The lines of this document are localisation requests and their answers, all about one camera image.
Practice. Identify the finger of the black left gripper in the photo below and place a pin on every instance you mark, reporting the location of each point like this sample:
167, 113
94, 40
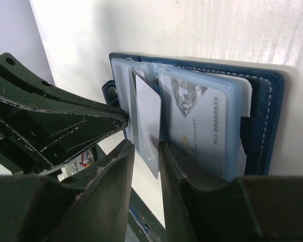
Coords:
43, 126

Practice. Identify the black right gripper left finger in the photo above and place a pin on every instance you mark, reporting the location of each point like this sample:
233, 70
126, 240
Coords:
92, 205

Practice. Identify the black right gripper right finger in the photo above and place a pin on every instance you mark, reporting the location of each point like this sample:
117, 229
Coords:
199, 206

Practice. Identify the blue leather card holder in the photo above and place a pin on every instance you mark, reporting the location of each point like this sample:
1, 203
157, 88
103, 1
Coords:
258, 131

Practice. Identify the silver card from holder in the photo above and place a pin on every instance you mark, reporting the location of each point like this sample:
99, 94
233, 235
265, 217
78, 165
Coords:
147, 120

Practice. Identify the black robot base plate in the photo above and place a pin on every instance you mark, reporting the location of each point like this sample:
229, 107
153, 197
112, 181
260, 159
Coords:
142, 224

